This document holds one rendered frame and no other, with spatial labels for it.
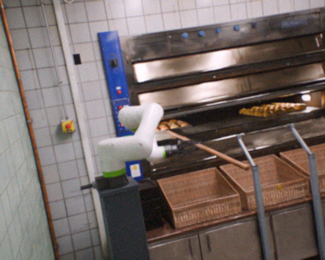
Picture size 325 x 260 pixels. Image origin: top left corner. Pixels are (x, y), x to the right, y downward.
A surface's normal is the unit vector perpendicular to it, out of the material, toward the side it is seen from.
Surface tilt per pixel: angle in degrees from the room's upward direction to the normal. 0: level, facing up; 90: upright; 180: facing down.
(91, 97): 90
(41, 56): 90
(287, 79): 70
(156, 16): 90
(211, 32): 90
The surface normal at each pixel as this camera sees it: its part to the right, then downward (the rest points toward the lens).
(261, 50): 0.18, -0.25
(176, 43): 0.25, 0.11
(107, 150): -0.21, 0.15
